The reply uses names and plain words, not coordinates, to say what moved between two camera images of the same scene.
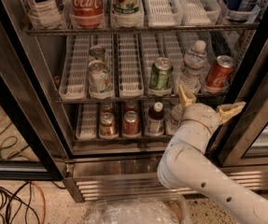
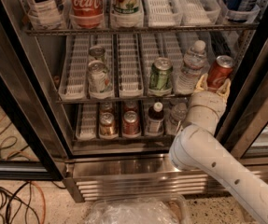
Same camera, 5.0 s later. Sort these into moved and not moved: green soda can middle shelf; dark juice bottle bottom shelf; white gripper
Moved: white gripper
Not moved: dark juice bottle bottom shelf; green soda can middle shelf
